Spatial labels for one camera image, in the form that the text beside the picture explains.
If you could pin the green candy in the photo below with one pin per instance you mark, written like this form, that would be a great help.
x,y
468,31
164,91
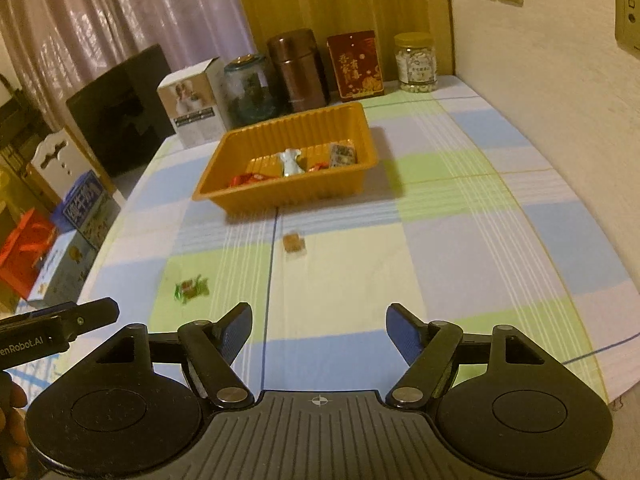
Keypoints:
x,y
190,288

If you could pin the dark blue carton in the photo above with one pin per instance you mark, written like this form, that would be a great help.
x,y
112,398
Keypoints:
x,y
90,210

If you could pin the clear jar with yellow lid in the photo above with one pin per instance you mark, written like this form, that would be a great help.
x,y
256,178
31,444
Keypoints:
x,y
415,65

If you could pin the green glass jar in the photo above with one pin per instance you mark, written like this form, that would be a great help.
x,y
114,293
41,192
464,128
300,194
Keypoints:
x,y
250,90

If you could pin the light blue carton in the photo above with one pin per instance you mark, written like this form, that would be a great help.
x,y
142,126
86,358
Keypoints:
x,y
62,270

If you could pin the large red candy packet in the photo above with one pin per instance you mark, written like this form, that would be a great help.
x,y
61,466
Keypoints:
x,y
247,179

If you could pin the white and blue candy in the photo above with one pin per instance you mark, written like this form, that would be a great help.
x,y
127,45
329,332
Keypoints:
x,y
291,162

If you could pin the black flat screen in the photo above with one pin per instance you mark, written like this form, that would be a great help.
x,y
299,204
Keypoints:
x,y
120,110

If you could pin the white chair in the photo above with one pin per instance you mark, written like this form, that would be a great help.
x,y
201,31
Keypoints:
x,y
57,160

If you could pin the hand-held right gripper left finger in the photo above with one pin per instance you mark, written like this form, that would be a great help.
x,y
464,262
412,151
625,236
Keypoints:
x,y
235,329

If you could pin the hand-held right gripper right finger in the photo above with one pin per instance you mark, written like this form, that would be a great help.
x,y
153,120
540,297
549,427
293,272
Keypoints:
x,y
404,332

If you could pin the brown candy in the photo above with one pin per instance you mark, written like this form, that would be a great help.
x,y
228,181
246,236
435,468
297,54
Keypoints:
x,y
294,243

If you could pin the orange gift bag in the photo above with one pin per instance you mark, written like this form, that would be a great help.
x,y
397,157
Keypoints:
x,y
25,255

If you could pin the white cardboard box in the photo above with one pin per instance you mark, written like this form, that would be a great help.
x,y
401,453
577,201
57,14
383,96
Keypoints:
x,y
195,105

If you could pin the person's left hand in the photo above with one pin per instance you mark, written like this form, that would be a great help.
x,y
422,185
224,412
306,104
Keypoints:
x,y
12,430

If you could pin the small red-brown candy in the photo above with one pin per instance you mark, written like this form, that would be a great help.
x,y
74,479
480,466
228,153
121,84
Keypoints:
x,y
317,166

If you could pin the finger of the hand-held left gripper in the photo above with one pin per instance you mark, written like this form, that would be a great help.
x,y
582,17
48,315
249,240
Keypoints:
x,y
92,316

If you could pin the pink curtain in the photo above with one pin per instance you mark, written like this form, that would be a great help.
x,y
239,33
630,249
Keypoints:
x,y
115,15

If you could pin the orange plastic tray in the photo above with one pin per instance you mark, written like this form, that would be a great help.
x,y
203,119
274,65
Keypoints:
x,y
295,130

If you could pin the dark wooden furniture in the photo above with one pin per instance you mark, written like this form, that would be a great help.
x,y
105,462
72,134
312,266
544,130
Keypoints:
x,y
15,160

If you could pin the brown metal canister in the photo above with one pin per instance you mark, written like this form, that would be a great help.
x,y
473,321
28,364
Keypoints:
x,y
297,70

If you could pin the beige wall switch plate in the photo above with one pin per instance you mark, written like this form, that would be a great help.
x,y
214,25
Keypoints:
x,y
629,17

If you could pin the grey snack packet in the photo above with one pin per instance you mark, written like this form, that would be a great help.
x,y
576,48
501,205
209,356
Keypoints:
x,y
343,154

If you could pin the red gift box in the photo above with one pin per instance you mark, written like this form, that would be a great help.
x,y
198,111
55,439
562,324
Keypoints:
x,y
356,65

